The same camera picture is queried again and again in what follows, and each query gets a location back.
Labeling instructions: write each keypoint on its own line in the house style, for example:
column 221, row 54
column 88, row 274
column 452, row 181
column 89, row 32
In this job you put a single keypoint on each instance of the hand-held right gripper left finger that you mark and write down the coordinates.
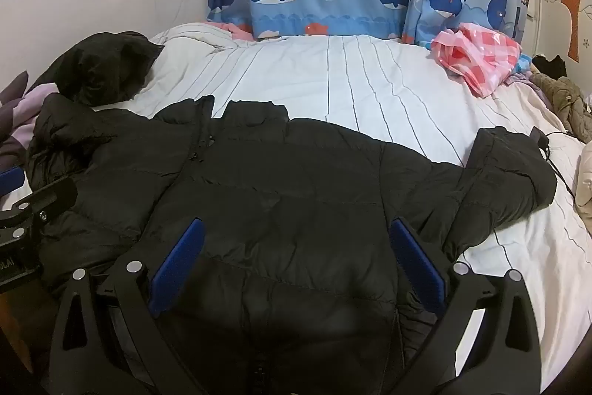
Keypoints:
column 178, row 270

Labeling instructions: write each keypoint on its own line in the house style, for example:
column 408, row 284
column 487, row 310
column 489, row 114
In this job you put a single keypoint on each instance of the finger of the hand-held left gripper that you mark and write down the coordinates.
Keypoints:
column 10, row 180
column 51, row 193

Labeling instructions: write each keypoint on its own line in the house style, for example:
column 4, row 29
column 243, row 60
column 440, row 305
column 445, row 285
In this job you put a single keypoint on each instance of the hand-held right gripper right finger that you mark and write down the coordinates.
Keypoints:
column 416, row 270

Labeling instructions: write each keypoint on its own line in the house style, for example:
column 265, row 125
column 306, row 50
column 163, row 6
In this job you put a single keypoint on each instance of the black puffer jacket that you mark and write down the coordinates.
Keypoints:
column 300, row 200

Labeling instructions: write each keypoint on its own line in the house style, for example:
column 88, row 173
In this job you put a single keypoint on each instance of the purple folded cloth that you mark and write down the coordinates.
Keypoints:
column 27, row 103

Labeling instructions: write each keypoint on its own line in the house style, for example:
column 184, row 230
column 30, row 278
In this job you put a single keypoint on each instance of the black hooded garment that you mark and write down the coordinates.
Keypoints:
column 101, row 71

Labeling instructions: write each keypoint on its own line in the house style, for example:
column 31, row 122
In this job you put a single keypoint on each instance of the black charger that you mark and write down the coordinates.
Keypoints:
column 539, row 138

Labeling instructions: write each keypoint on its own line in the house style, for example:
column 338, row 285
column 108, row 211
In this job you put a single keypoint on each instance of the cream puffer jacket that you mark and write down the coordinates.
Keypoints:
column 585, row 177

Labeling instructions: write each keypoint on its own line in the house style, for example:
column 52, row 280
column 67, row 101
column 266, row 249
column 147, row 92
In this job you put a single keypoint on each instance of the pink checked cloth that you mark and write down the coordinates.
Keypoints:
column 476, row 52

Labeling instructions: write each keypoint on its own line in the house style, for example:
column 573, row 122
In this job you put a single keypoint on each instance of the olive padded jacket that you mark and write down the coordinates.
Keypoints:
column 569, row 103

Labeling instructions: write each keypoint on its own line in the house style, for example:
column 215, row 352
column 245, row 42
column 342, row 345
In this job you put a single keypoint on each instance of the small black cloth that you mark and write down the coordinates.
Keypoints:
column 549, row 65

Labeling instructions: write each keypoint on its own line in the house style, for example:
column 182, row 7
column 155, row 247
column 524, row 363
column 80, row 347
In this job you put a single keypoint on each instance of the pink pillow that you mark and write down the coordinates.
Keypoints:
column 237, row 30

